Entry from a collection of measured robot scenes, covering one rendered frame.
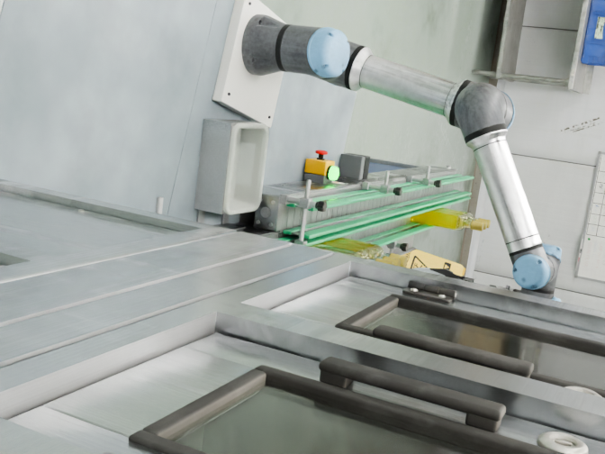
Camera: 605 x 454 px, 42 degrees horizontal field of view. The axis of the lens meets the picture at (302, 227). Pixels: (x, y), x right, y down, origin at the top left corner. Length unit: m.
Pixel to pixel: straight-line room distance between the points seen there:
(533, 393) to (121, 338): 0.33
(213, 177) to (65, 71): 0.53
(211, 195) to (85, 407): 1.40
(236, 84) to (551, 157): 6.10
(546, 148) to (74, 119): 6.63
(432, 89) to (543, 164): 5.96
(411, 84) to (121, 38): 0.73
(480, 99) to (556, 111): 6.07
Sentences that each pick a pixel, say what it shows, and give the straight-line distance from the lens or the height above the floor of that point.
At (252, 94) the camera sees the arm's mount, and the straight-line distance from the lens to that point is 2.08.
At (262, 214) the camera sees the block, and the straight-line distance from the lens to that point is 2.08.
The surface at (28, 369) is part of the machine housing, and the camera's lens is 0.59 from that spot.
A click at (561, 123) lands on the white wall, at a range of 7.88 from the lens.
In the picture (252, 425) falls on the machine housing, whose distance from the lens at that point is 0.58.
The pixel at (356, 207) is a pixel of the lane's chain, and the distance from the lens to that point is 2.59.
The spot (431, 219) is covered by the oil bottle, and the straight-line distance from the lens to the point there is 3.15.
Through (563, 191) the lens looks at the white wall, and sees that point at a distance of 7.89.
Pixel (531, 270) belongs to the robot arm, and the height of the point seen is 1.55.
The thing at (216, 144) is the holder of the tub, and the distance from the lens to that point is 1.92.
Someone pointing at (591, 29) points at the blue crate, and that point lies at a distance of 7.28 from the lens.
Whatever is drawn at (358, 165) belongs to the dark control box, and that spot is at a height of 0.83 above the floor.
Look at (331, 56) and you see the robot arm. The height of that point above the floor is 1.00.
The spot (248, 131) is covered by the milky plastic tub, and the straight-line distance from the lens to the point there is 2.06.
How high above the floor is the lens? 1.79
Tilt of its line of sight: 24 degrees down
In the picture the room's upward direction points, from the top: 102 degrees clockwise
